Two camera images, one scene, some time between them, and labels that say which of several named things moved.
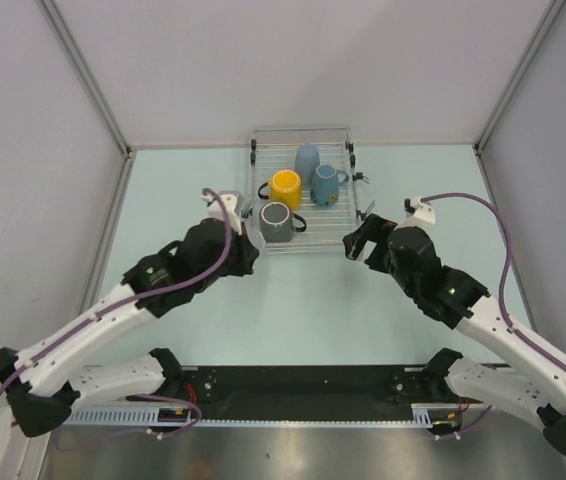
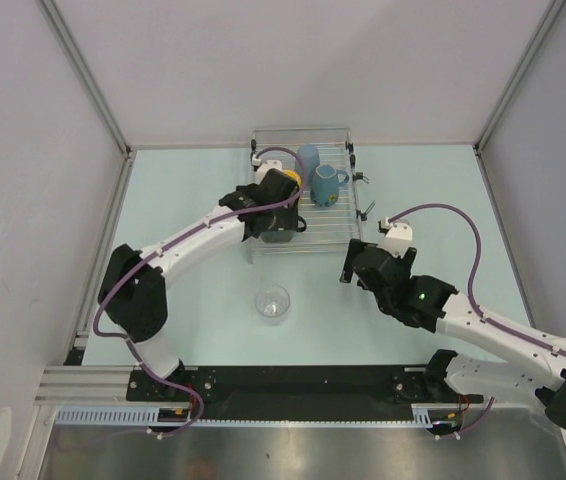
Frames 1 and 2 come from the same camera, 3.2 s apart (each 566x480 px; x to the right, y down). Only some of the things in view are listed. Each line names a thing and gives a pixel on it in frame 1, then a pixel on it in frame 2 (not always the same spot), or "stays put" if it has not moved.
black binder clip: [363, 215] stays put
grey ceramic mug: [276, 222] stays put
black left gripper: [247, 252] -> [291, 210]
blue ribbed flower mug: [325, 186] stays put
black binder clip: [360, 176] stays put
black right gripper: [374, 228] -> [347, 270]
